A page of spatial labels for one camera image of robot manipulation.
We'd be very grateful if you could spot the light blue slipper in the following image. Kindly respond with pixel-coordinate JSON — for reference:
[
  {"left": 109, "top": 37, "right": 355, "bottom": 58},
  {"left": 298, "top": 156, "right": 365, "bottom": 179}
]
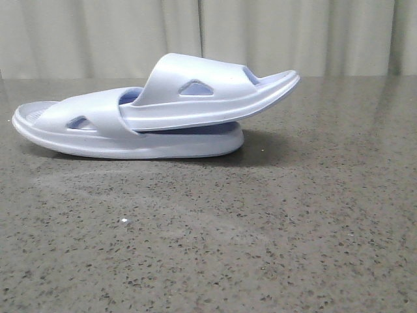
[
  {"left": 119, "top": 53, "right": 300, "bottom": 131},
  {"left": 12, "top": 87, "right": 244, "bottom": 159}
]

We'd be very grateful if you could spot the beige background curtain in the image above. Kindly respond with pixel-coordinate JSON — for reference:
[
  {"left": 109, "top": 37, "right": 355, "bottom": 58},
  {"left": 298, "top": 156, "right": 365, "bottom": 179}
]
[{"left": 1, "top": 1, "right": 416, "bottom": 79}]

